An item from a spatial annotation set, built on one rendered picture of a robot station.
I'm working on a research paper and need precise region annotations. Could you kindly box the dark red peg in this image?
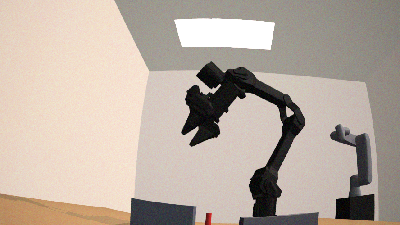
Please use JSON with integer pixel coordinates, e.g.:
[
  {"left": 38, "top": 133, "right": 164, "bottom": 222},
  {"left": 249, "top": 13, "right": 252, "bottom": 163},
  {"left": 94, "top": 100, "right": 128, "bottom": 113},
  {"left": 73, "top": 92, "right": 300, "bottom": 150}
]
[{"left": 205, "top": 213, "right": 212, "bottom": 225}]

